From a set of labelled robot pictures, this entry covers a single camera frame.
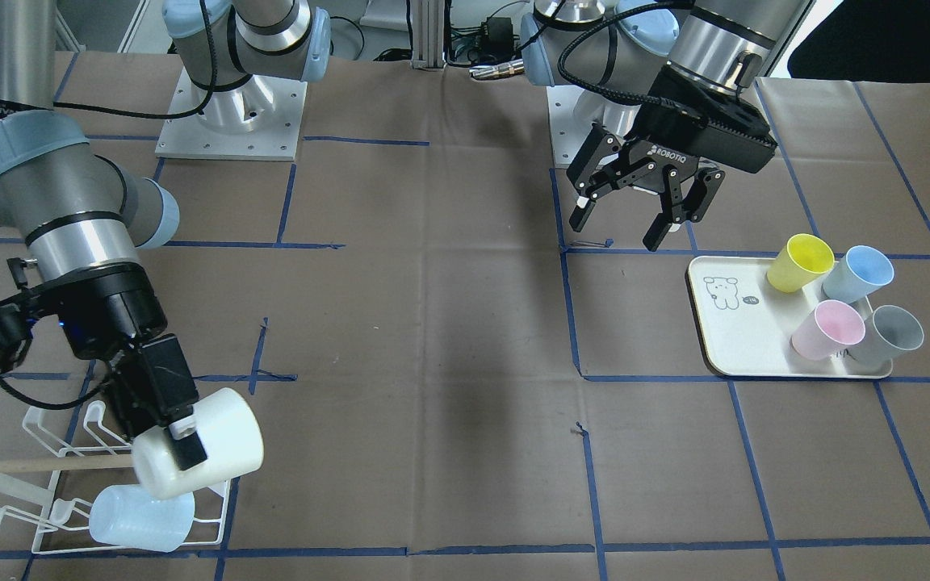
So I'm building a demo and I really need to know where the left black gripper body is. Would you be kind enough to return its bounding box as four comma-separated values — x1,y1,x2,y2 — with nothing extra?
622,66,777,173

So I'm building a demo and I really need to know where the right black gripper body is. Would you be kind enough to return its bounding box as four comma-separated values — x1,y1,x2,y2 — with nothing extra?
0,262,199,441

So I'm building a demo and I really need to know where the pale green plastic cup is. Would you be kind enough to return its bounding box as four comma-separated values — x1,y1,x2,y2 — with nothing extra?
132,387,263,499

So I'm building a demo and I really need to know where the light blue plastic cup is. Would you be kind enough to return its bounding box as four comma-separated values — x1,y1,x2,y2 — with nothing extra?
89,484,195,552

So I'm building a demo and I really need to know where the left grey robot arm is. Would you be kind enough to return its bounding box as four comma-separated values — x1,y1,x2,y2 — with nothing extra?
520,1,808,251

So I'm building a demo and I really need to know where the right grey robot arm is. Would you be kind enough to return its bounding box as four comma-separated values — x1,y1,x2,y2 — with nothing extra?
0,1,209,471

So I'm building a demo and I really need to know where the yellow plastic cup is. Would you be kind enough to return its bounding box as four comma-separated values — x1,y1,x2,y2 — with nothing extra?
765,234,836,293

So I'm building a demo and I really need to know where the pink plastic cup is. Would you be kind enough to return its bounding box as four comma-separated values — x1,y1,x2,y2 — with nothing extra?
790,300,866,361

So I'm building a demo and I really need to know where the grey plastic cup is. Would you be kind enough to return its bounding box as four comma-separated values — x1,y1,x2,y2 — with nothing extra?
848,305,925,366

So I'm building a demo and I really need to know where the cream plastic tray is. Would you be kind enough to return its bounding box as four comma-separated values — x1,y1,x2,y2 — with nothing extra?
687,255,893,380

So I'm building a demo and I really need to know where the black braided cable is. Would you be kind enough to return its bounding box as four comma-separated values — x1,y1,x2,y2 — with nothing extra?
558,0,692,106
0,367,111,408

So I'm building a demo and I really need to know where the white wire cup rack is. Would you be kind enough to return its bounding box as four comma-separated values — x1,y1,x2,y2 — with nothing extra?
0,401,232,554

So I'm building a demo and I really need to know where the aluminium frame post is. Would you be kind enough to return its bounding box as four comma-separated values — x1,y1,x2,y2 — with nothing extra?
407,1,450,71

